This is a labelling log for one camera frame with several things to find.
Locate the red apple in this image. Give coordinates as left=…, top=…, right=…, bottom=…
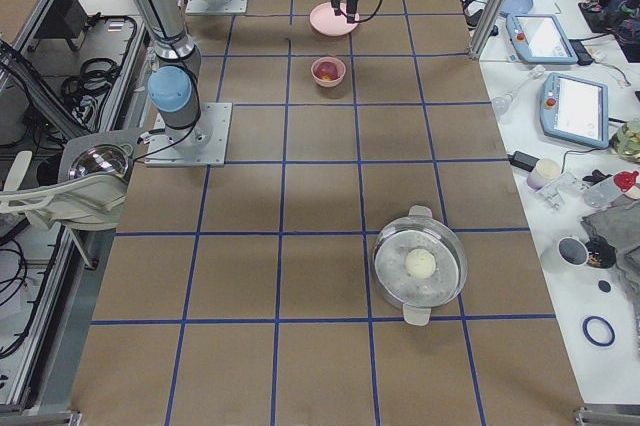
left=315, top=61, right=339, bottom=82

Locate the pink plate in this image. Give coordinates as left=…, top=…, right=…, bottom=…
left=309, top=2, right=358, bottom=37

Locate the pink bowl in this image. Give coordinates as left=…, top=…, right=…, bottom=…
left=311, top=56, right=346, bottom=88

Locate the light blue plate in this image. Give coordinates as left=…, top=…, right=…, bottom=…
left=500, top=0, right=534, bottom=17

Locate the far teach pendant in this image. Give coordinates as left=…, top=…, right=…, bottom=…
left=505, top=14, right=578, bottom=65

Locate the teach pendant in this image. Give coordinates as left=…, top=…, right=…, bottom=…
left=539, top=73, right=609, bottom=149
left=505, top=14, right=578, bottom=65

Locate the black power adapter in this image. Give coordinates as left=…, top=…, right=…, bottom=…
left=508, top=151, right=539, bottom=172

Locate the near teach pendant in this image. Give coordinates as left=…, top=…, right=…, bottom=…
left=539, top=73, right=609, bottom=149

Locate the lavender cup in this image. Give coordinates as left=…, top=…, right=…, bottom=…
left=526, top=158, right=561, bottom=190

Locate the white bun in pot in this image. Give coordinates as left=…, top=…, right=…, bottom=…
left=404, top=248, right=436, bottom=279

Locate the glass pot lid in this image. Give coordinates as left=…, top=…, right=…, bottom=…
left=57, top=128, right=143, bottom=183

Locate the red cap bottle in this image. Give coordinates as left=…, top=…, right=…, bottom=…
left=583, top=171, right=639, bottom=209

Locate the white mug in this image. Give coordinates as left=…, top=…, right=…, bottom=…
left=540, top=236, right=589, bottom=273

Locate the grey cloth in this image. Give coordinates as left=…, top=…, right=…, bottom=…
left=581, top=200, right=640, bottom=310

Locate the steel pot with handles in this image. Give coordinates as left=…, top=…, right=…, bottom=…
left=372, top=205, right=468, bottom=326

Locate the blue tape ring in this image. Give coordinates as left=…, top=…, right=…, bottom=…
left=581, top=315, right=616, bottom=347

